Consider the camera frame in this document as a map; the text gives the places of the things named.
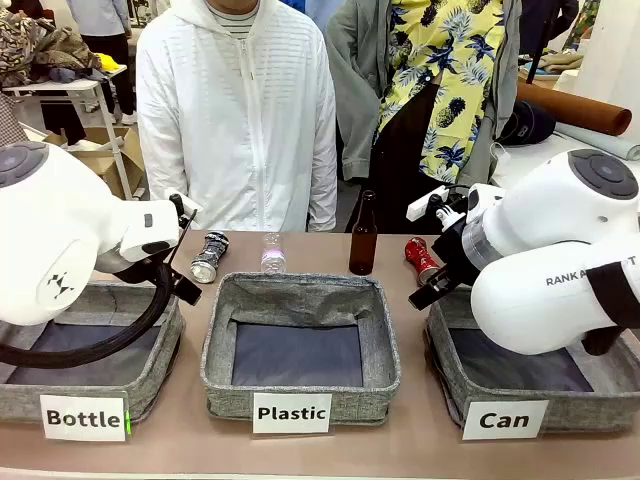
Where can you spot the white Bottle label card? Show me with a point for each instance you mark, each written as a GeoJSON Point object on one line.
{"type": "Point", "coordinates": [82, 417]}

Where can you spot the white folding table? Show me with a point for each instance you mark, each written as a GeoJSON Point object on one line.
{"type": "Point", "coordinates": [75, 85]}

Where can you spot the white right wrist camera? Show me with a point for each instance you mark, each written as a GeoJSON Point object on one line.
{"type": "Point", "coordinates": [425, 202]}

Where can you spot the pile of patterned clothes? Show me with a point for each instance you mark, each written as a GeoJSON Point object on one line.
{"type": "Point", "coordinates": [45, 47]}

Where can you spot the white Can label card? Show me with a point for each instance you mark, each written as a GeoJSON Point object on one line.
{"type": "Point", "coordinates": [504, 420]}

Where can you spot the small clear pink-label plastic bottle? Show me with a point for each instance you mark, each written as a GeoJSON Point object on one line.
{"type": "Point", "coordinates": [274, 256]}

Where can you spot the person in black trousers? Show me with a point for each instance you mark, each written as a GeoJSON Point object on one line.
{"type": "Point", "coordinates": [107, 30]}

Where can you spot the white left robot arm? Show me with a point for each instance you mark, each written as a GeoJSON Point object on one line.
{"type": "Point", "coordinates": [55, 240]}

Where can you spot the dark navy cap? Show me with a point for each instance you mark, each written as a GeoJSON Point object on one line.
{"type": "Point", "coordinates": [530, 125]}

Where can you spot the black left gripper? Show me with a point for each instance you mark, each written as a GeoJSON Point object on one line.
{"type": "Point", "coordinates": [145, 267]}

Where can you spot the crushed red can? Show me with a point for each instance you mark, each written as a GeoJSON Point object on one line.
{"type": "Point", "coordinates": [420, 257]}

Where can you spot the grey fabric basket Bottle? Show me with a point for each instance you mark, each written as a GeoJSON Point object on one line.
{"type": "Point", "coordinates": [100, 390]}

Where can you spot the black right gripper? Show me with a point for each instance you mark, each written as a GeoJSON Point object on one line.
{"type": "Point", "coordinates": [457, 255]}

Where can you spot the light blue paper roll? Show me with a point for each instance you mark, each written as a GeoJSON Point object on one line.
{"type": "Point", "coordinates": [600, 140]}

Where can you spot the person in blue shirt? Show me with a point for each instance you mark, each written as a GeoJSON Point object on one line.
{"type": "Point", "coordinates": [320, 12]}

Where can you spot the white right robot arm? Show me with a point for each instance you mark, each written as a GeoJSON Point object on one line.
{"type": "Point", "coordinates": [540, 250]}

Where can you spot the brown glass bottle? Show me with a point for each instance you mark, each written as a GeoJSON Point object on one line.
{"type": "Point", "coordinates": [363, 245]}

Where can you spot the white side table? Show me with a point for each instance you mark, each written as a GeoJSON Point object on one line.
{"type": "Point", "coordinates": [525, 160]}

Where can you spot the person in white hoodie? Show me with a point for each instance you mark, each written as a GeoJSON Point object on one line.
{"type": "Point", "coordinates": [235, 125]}

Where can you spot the crushed black silver can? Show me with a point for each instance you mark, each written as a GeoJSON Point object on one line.
{"type": "Point", "coordinates": [210, 257]}

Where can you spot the yellow cap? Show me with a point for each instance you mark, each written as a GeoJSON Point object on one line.
{"type": "Point", "coordinates": [110, 61]}

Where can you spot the white Plastic label card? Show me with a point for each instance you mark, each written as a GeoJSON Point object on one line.
{"type": "Point", "coordinates": [291, 413]}

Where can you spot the person in yellow pineapple shirt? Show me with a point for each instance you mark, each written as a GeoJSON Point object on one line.
{"type": "Point", "coordinates": [440, 100]}

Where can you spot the beige folded cloth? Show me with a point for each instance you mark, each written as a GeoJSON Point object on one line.
{"type": "Point", "coordinates": [560, 62]}

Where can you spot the grey fabric basket Plastic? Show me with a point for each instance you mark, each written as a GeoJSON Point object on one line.
{"type": "Point", "coordinates": [300, 300]}

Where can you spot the brown cardboard box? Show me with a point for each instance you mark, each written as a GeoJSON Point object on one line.
{"type": "Point", "coordinates": [107, 160]}

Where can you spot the brown paper roll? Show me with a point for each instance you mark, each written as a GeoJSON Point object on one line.
{"type": "Point", "coordinates": [575, 105]}

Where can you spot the grey fabric basket Can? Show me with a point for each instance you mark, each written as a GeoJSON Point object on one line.
{"type": "Point", "coordinates": [575, 405]}

